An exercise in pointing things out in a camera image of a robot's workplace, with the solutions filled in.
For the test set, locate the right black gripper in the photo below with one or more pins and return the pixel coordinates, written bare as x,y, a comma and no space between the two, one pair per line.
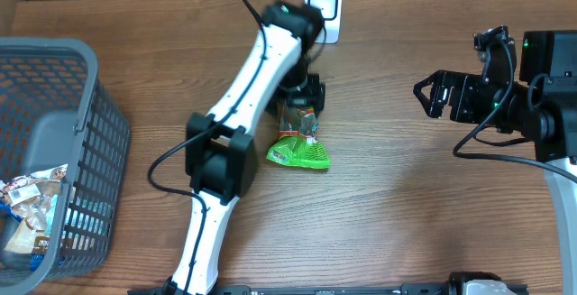
462,84

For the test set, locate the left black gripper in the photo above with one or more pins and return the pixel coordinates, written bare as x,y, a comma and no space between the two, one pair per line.
315,96

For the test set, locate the green gummy candy bag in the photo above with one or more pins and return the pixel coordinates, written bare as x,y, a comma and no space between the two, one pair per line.
298,145

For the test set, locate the beige cookie snack bag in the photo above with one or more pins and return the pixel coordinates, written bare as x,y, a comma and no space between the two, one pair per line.
32,199

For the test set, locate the blue snack packet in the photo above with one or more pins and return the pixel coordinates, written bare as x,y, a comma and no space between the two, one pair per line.
38,259

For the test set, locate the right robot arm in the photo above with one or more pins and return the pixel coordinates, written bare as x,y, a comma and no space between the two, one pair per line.
532,93

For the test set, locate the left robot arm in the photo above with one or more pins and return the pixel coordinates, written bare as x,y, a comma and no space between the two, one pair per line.
220,154

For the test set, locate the white barcode scanner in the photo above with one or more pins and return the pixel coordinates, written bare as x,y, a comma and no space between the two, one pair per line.
332,13

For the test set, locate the grey plastic shopping basket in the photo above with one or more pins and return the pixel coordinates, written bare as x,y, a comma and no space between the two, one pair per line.
55,111

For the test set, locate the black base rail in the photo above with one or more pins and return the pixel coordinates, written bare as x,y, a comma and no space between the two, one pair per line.
457,283

